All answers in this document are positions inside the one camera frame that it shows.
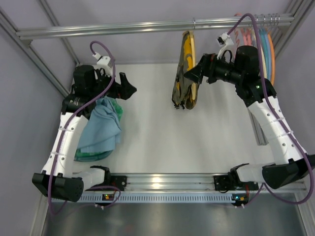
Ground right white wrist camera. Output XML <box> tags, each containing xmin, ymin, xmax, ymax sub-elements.
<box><xmin>217</xmin><ymin>32</ymin><xmax>234</xmax><ymax>59</ymax></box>

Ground perforated cable duct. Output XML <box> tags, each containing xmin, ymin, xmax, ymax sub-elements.
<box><xmin>77</xmin><ymin>192</ymin><xmax>240</xmax><ymax>204</ymax></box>

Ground light blue cloth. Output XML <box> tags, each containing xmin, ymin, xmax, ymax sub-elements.
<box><xmin>77</xmin><ymin>96</ymin><xmax>122</xmax><ymax>152</ymax></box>

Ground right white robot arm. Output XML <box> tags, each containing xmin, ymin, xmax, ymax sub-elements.
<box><xmin>184</xmin><ymin>46</ymin><xmax>315</xmax><ymax>189</ymax></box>

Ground teal laundry basket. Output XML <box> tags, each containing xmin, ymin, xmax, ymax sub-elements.
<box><xmin>74</xmin><ymin>148</ymin><xmax>113</xmax><ymax>162</ymax></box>

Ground green patterned cloth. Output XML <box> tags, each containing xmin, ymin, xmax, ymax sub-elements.
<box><xmin>109</xmin><ymin>98</ymin><xmax>123</xmax><ymax>121</ymax></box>

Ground metal clothes rail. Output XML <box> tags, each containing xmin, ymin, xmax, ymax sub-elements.
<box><xmin>16</xmin><ymin>15</ymin><xmax>295</xmax><ymax>40</ymax></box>

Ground cream spare hanger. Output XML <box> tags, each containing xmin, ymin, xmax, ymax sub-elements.
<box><xmin>252</xmin><ymin>15</ymin><xmax>266</xmax><ymax>77</ymax></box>

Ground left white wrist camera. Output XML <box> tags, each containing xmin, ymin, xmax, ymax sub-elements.
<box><xmin>93</xmin><ymin>53</ymin><xmax>113</xmax><ymax>76</ymax></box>

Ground pink hanger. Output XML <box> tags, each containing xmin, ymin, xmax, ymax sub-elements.
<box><xmin>234</xmin><ymin>28</ymin><xmax>253</xmax><ymax>47</ymax></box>

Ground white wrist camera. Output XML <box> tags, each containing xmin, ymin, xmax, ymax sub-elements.
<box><xmin>217</xmin><ymin>32</ymin><xmax>234</xmax><ymax>59</ymax></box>
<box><xmin>93</xmin><ymin>53</ymin><xmax>113</xmax><ymax>76</ymax></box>

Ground orange hanger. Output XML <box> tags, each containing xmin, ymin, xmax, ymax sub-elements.
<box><xmin>266</xmin><ymin>29</ymin><xmax>275</xmax><ymax>85</ymax></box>

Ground camouflage trousers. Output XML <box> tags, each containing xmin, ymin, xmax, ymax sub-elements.
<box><xmin>171</xmin><ymin>30</ymin><xmax>199</xmax><ymax>110</ymax></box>

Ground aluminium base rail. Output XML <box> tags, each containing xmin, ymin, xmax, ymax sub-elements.
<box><xmin>86</xmin><ymin>172</ymin><xmax>307</xmax><ymax>192</ymax></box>

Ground cream yellow hanger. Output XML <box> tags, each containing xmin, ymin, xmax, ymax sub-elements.
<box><xmin>182</xmin><ymin>29</ymin><xmax>199</xmax><ymax>110</ymax></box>

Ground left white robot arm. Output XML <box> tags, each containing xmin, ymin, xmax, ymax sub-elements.
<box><xmin>32</xmin><ymin>65</ymin><xmax>137</xmax><ymax>202</ymax></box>

